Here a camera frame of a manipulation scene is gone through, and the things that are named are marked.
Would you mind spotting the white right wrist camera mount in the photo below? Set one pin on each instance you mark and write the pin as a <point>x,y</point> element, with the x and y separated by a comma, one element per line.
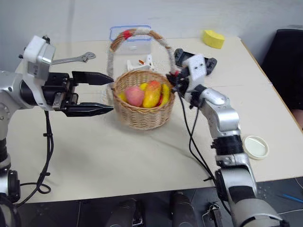
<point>197,71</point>

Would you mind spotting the small yellow fruit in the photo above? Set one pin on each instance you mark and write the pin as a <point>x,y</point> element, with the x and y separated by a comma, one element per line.
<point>143,86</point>
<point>122,97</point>

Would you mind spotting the pink peach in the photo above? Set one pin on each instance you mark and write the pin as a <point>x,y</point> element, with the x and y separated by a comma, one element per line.
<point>134,95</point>

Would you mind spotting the round cream lid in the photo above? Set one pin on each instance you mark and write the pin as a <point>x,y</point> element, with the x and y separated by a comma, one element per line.
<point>256,147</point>

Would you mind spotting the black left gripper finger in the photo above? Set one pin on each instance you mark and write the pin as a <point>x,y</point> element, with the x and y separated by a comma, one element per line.
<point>87,110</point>
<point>92,78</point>

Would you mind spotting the yellow red mango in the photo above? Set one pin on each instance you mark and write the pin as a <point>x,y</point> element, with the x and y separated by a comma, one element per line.
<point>151,94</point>

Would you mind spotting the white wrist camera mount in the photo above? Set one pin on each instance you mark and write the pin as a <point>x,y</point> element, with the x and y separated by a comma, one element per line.
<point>35,49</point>
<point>197,71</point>

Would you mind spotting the clear blue-rimmed plastic container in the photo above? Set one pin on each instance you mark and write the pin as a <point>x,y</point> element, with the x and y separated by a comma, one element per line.
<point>139,46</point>

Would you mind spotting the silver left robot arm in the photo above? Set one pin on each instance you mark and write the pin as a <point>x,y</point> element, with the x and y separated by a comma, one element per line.
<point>9,99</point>

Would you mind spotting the red fruit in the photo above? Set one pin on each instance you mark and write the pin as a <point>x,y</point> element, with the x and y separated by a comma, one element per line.
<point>160,100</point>

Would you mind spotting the silver adjustable wrench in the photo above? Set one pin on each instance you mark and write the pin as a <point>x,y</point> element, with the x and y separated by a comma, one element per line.
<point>71,59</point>

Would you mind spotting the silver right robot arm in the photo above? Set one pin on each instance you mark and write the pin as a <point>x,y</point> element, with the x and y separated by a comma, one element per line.
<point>227,123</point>

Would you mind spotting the white plastic object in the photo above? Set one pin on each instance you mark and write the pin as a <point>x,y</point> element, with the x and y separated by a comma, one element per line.
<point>142,65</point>

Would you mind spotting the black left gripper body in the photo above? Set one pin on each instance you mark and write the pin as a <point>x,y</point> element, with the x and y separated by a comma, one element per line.
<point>56,92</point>

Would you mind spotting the yellow sponge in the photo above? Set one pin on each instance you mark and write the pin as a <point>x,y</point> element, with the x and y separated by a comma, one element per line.
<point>213,39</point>

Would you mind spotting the black game controller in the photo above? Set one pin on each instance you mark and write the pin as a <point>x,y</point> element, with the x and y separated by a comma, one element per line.
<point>181,56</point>

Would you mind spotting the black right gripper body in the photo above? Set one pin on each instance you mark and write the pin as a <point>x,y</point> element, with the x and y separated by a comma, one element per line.
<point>180,84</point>

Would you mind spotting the yellow banana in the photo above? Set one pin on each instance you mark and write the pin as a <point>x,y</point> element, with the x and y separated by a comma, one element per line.
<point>166,93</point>

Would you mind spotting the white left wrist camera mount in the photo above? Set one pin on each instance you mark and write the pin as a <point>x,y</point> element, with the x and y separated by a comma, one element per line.
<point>35,49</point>

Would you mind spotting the blue pen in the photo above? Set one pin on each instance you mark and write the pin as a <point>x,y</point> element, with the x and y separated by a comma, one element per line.
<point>293,198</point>

